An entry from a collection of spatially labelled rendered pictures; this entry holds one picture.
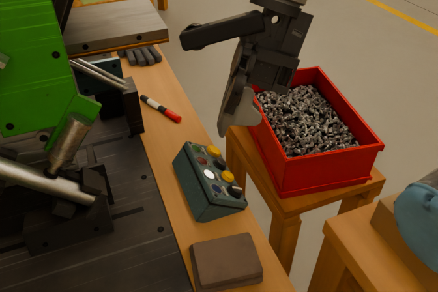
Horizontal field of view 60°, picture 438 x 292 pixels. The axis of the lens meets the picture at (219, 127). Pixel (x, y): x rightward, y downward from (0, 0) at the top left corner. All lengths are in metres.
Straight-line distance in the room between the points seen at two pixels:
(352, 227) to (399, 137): 1.67
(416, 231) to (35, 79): 0.52
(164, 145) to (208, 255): 0.29
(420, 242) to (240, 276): 0.24
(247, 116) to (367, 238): 0.33
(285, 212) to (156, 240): 0.29
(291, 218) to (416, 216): 0.41
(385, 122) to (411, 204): 2.02
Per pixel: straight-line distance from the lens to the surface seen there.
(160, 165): 0.75
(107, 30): 0.73
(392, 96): 2.72
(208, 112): 2.34
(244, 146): 0.93
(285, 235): 0.89
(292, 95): 0.99
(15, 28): 0.58
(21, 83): 0.60
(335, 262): 0.79
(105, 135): 0.84
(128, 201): 0.70
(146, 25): 0.73
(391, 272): 0.72
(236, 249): 0.59
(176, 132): 0.82
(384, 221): 0.74
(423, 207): 0.45
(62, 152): 0.59
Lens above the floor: 1.43
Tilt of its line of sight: 40 degrees down
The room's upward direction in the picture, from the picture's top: straight up
